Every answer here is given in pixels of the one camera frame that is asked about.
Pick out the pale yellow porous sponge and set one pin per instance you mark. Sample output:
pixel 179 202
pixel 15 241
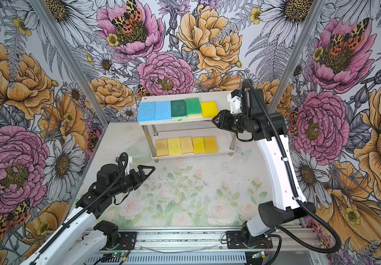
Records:
pixel 174 146

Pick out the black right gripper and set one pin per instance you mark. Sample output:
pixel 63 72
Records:
pixel 230 120

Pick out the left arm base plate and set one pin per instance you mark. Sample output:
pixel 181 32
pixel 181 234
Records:
pixel 124 240

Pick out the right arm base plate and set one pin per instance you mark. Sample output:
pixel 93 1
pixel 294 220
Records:
pixel 235 240

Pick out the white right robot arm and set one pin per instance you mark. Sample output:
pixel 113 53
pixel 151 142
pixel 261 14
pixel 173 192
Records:
pixel 288 201

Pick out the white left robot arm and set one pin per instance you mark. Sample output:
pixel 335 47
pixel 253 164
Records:
pixel 80 235

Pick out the light blue sponge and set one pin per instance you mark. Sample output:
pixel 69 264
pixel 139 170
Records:
pixel 163 111

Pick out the tan beige sponge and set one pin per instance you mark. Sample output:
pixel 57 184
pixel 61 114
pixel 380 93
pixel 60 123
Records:
pixel 162 148

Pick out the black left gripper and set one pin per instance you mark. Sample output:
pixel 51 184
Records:
pixel 136 176

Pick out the aluminium front rail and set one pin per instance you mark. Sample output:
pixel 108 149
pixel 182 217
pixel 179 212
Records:
pixel 202 238

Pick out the small blue sponge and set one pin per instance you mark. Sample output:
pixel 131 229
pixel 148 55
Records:
pixel 146 112

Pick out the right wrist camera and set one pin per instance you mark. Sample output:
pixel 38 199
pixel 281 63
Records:
pixel 234 99

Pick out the green circuit board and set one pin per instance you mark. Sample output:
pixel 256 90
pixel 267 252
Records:
pixel 114 255

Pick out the bright yellow sponge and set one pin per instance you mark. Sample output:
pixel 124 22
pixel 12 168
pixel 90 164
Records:
pixel 209 109

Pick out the dark green sponge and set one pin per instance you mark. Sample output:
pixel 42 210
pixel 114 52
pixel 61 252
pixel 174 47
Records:
pixel 178 109

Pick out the yellow sponge green underside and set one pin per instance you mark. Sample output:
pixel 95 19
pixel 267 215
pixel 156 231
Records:
pixel 198 145

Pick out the white vented cable duct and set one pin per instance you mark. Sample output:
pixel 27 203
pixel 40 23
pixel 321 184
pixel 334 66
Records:
pixel 190 258

